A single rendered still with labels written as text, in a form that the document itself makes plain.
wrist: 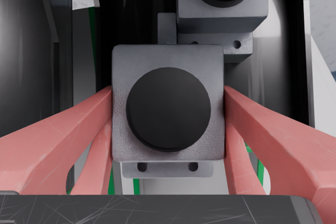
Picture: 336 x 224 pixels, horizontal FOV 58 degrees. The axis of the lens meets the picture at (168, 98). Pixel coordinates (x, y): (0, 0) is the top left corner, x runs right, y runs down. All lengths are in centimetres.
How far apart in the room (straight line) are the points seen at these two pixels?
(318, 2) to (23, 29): 98
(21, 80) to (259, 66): 16
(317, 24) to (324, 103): 59
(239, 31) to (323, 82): 50
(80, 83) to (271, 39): 19
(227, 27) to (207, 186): 24
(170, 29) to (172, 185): 24
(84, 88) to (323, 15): 97
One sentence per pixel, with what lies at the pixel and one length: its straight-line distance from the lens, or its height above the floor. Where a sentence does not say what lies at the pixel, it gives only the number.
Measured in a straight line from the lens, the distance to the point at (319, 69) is 68.
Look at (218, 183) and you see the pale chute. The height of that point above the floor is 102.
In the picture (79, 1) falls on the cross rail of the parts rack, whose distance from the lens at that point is 24.
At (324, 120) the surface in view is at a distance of 63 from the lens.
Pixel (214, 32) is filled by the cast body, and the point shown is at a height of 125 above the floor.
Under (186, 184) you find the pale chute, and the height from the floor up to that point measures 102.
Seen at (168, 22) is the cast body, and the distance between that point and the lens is 16.
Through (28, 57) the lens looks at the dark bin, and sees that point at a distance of 22.
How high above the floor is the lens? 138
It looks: 62 degrees down
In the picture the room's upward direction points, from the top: 4 degrees counter-clockwise
